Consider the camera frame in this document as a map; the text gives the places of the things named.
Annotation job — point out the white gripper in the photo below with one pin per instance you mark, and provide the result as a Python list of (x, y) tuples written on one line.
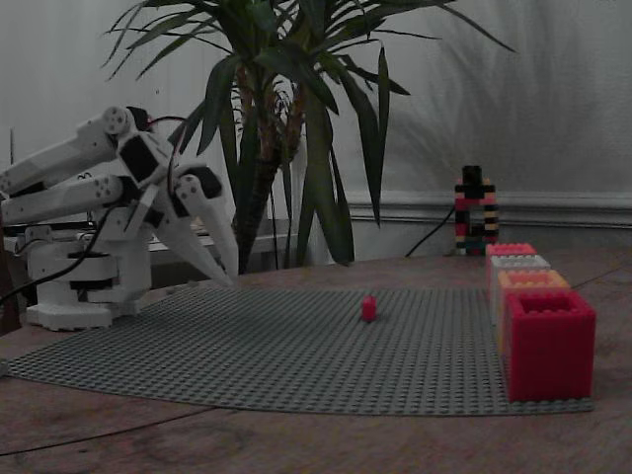
[(174, 213)]

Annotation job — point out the small red brick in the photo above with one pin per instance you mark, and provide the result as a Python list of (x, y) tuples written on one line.
[(369, 309)]

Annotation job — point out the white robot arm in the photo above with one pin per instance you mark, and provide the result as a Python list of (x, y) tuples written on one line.
[(59, 158)]

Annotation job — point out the grey studded baseplate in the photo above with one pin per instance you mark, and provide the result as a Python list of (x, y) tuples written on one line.
[(276, 345)]

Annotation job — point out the multicolour brick tower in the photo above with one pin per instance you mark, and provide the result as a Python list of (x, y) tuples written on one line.
[(475, 217)]

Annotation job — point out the white brick box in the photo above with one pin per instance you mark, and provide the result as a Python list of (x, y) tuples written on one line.
[(494, 281)]

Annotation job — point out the orange brick box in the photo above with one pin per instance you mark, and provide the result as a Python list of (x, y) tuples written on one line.
[(508, 289)]

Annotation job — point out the large red brick box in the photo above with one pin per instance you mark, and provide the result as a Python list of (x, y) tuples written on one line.
[(550, 350)]

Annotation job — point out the green yucca plant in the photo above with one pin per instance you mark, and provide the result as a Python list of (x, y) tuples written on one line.
[(276, 123)]

